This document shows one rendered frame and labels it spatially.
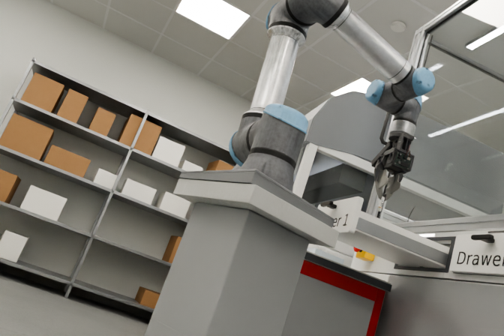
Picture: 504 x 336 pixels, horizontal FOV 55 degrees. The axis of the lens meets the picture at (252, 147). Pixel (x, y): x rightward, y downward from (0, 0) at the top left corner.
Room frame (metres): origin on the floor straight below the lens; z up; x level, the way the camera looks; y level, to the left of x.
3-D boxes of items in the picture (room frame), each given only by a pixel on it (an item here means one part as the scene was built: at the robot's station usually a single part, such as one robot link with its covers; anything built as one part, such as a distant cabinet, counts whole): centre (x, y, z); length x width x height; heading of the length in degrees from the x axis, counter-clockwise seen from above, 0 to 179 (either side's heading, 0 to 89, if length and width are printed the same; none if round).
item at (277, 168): (1.11, -0.06, 0.83); 0.15 x 0.15 x 0.10
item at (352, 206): (1.49, -0.32, 0.87); 0.29 x 0.02 x 0.11; 11
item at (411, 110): (1.42, -0.43, 1.28); 0.09 x 0.08 x 0.11; 110
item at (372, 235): (1.53, -0.53, 0.86); 0.40 x 0.26 x 0.06; 101
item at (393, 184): (1.42, -0.46, 1.01); 0.06 x 0.03 x 0.09; 9
